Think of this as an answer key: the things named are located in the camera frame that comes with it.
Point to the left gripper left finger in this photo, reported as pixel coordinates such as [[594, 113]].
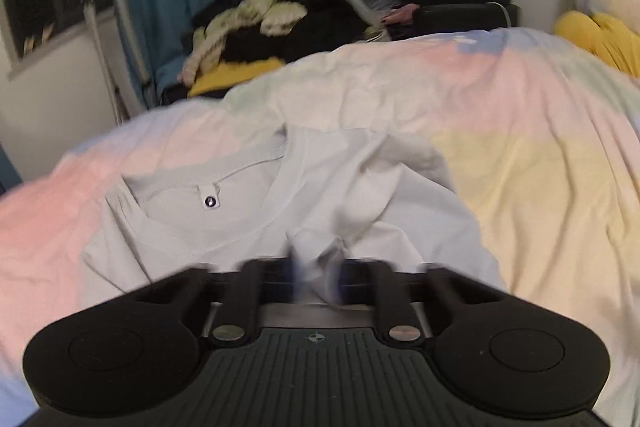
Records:
[[235, 316]]

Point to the yellow garment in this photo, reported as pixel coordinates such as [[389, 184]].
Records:
[[227, 75]]

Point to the black suitcase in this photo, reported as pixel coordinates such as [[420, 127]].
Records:
[[406, 19]]

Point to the light grey t-shirt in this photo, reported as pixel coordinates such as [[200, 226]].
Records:
[[322, 197]]

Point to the yellow plush pillow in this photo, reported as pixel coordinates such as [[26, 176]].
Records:
[[604, 36]]

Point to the pastel tie-dye bed duvet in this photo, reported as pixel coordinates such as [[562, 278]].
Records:
[[541, 137]]

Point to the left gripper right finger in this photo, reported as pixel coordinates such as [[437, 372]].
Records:
[[376, 285]]

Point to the pile of dark clothes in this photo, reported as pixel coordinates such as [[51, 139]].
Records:
[[327, 25]]

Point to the cream knitted scarf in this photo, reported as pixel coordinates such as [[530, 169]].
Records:
[[275, 18]]

